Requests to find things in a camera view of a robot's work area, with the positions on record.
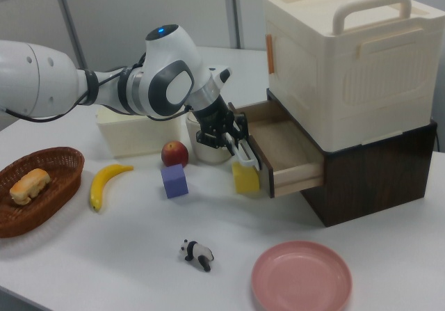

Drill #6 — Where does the red apple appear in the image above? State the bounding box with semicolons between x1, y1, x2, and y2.
160;140;190;168

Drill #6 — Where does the yellow cube block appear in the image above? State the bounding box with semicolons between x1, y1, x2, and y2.
231;160;262;195

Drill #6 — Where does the dark wood drawer white handle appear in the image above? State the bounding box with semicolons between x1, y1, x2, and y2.
227;99;325;200

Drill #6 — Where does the copper cabinet door handle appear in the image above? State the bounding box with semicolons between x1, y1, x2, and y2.
265;33;276;75

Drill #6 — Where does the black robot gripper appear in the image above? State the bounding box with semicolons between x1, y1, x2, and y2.
193;96;250;157

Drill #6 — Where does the dark wood drawer casing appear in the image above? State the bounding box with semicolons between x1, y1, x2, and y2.
265;88;439;228

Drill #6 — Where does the brown wicker basket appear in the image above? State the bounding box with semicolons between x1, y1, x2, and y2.
0;145;86;239

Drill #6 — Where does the cream plastic cabinet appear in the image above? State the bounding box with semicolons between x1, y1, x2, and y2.
261;0;433;152

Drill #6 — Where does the cream open plastic bin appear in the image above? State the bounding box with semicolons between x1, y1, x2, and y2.
95;105;182;159

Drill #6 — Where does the toasted bread loaf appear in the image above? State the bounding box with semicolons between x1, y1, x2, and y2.
8;167;51;207

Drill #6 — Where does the yellow banana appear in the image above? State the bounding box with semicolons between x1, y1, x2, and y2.
89;163;135;214

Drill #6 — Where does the pink plastic plate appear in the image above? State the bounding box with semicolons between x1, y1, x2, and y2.
251;239;353;311

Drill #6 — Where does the purple cube block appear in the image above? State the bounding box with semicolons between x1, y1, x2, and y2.
160;163;190;200

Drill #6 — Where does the white lidded trash can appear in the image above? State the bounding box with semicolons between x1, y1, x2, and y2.
184;111;233;166

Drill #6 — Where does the panda toy figurine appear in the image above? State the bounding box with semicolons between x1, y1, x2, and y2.
179;238;215;273

